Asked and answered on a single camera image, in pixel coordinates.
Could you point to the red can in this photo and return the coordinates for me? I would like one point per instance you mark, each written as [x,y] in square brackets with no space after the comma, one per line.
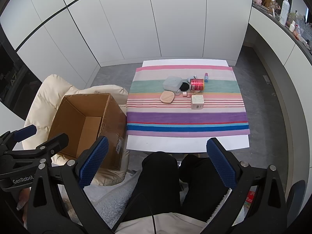
[197,84]

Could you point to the pink plush toy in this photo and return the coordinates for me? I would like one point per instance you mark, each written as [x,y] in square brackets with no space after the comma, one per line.
[258,0]

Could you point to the dark built-in oven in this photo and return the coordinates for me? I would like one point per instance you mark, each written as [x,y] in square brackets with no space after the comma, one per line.
[14,78]

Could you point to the translucent square container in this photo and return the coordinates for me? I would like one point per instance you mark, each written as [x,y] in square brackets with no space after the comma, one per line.
[173,82]

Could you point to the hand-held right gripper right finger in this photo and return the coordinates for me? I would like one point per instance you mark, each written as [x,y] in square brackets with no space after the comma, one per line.
[221,163]

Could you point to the striped cloth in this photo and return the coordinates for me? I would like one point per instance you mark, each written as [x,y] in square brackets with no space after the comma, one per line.
[187,119]

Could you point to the small clear jar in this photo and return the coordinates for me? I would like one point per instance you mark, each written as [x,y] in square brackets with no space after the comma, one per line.
[177,92]

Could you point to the blue bottle with pink cap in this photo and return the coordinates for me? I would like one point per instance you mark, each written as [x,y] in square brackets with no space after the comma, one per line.
[206,78]

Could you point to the small white box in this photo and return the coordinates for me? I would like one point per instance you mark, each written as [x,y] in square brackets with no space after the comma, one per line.
[291,26]

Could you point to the beige powder puff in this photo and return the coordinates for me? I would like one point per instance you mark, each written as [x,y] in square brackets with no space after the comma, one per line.
[167,97]

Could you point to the black chair armrest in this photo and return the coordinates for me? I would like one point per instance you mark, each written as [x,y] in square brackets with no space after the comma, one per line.
[297,192]

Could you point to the cream padded chair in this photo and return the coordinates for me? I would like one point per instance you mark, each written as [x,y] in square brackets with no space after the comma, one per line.
[46,97]

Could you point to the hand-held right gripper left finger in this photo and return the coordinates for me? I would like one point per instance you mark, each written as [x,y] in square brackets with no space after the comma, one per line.
[93,160]

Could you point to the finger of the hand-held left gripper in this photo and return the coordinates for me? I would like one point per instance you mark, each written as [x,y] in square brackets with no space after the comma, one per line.
[24,132]
[57,141]

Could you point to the person's black pants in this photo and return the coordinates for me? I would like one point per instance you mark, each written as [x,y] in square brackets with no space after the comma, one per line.
[160,185]

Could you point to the person's left hand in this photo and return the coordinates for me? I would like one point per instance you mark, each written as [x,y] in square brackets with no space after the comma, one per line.
[22,199]

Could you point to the black round compact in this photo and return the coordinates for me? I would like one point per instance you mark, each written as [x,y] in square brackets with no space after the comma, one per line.
[184,87]

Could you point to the white cube box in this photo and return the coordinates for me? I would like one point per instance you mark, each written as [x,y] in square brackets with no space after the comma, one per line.
[197,101]

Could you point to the chrome table base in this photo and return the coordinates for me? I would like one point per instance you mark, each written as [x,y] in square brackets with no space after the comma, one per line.
[132,173]

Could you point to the floor socket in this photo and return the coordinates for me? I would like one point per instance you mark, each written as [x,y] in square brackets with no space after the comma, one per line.
[267,80]

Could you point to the grey fluffy rug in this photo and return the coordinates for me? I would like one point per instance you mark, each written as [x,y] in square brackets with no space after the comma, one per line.
[109,199]

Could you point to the paw print ornament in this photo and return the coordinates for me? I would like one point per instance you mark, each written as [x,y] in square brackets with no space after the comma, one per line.
[274,4]

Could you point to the white table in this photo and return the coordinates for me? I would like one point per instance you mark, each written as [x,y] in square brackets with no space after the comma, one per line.
[185,142]

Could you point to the red packet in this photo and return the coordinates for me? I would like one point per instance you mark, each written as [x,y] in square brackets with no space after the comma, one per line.
[251,198]

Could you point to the white spray bottle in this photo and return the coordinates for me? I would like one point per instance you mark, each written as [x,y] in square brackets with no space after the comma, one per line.
[284,11]

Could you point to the clear plastic bottle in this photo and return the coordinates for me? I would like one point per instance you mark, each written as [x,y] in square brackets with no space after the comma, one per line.
[300,20]

